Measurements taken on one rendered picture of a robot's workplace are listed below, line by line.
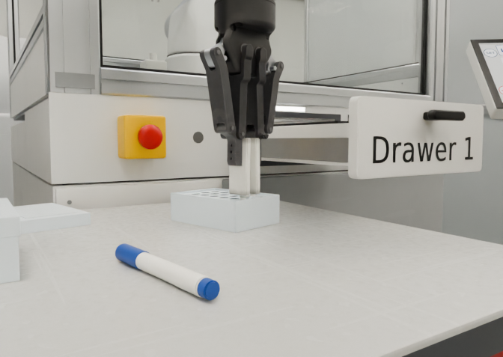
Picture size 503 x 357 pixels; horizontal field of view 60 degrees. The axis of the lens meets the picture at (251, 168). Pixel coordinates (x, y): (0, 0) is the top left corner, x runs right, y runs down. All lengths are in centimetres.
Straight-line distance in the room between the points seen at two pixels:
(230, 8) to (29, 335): 39
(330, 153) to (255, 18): 23
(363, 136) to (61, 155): 47
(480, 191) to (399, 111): 185
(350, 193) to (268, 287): 75
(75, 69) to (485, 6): 212
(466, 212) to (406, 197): 132
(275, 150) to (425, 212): 63
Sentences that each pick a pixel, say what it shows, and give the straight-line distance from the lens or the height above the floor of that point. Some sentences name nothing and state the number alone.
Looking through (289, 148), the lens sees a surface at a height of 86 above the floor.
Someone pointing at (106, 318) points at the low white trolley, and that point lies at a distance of 30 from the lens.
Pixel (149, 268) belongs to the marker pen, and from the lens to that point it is 36.
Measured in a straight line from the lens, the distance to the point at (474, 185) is 249.
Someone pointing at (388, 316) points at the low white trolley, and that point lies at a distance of 30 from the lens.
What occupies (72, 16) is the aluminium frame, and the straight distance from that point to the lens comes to 78.
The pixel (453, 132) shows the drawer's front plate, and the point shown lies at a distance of 75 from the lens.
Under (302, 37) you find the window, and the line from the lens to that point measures 101.
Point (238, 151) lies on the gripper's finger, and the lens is 53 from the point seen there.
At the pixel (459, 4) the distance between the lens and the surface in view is 263.
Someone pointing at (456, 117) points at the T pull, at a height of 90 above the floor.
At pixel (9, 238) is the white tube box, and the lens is 39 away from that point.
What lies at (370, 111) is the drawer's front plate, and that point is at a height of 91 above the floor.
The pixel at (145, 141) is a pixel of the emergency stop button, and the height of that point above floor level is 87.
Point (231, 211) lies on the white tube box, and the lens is 52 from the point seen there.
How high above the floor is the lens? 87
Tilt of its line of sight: 4 degrees down
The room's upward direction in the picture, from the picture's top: straight up
